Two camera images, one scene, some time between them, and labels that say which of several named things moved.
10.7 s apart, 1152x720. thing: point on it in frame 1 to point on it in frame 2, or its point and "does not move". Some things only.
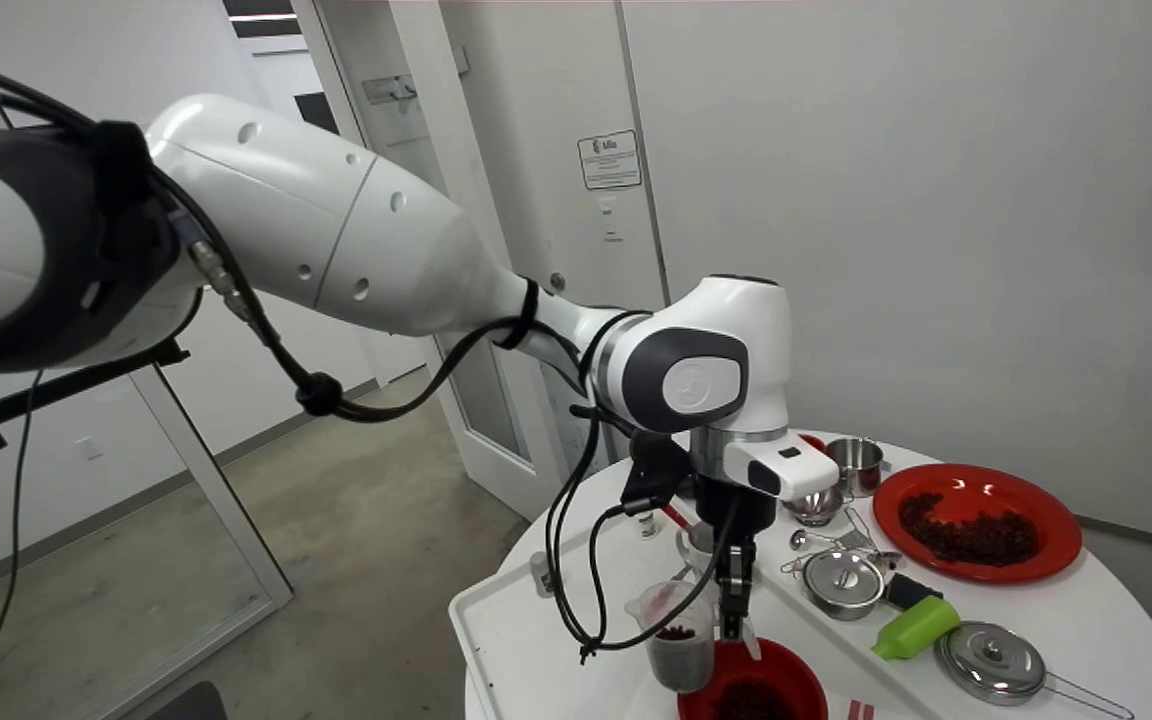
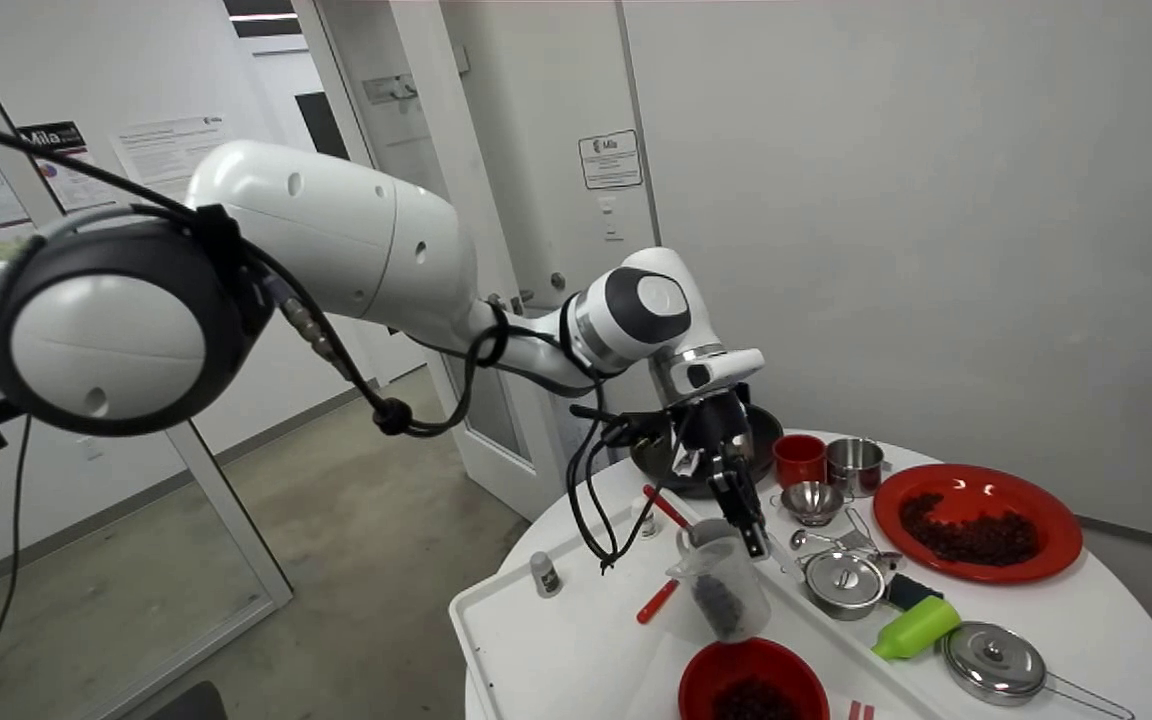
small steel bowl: [815, 506] does not move
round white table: [929, 583] does not move
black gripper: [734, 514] to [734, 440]
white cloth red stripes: [862, 704] does not move
